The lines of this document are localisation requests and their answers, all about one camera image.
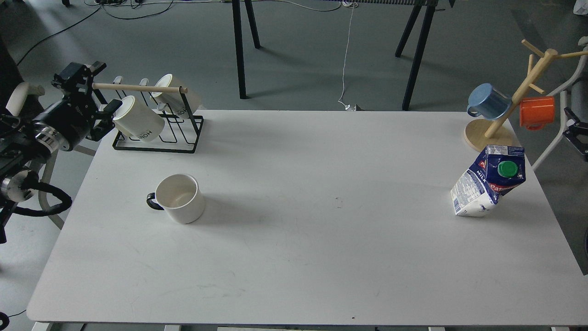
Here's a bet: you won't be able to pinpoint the blue metal mug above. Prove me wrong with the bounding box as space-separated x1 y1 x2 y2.
466 82 512 121

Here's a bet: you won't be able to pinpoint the white chair left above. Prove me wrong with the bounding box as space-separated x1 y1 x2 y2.
1 82 96 231

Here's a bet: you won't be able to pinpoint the cream mug on rack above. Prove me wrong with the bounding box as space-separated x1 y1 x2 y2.
113 96 164 143
151 74 202 119

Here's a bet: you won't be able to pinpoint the wooden mug tree stand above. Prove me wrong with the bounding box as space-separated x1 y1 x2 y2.
464 36 588 152

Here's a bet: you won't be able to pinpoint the cream mug rear on rack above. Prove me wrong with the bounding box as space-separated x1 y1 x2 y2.
151 74 202 119

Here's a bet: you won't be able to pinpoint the white mug with black handle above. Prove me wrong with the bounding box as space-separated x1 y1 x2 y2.
146 173 206 224

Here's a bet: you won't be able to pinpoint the black table legs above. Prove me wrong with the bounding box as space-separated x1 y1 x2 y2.
231 0 261 100
395 0 439 111

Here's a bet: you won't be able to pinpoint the black wire mug rack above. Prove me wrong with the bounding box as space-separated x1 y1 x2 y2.
92 80 204 154

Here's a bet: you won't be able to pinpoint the white chair right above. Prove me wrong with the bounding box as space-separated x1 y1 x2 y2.
531 54 587 171

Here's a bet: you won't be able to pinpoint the black table legs right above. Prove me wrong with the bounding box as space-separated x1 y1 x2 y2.
395 0 439 111

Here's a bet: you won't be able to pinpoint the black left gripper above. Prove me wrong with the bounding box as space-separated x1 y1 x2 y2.
32 61 122 152

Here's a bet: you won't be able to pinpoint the cream mug front on rack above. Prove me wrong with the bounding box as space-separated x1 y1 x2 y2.
113 96 164 143

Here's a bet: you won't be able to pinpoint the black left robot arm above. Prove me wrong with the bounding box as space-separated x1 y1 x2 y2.
0 61 122 226

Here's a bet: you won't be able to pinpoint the black table legs left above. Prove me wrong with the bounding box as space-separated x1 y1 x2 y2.
231 0 261 100

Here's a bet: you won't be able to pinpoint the blue white milk carton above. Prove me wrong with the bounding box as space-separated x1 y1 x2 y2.
450 144 526 217

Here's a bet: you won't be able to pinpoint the white chair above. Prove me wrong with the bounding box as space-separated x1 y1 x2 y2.
531 54 587 171
1 82 96 231

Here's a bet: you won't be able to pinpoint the orange mug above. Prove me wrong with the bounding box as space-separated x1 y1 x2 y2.
519 96 556 131

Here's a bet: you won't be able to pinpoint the white hanging cable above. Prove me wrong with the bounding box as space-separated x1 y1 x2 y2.
338 0 359 112

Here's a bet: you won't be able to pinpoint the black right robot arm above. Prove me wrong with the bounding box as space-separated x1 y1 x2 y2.
562 107 588 162

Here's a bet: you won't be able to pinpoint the black floor cable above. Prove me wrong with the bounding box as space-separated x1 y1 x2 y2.
17 0 175 66

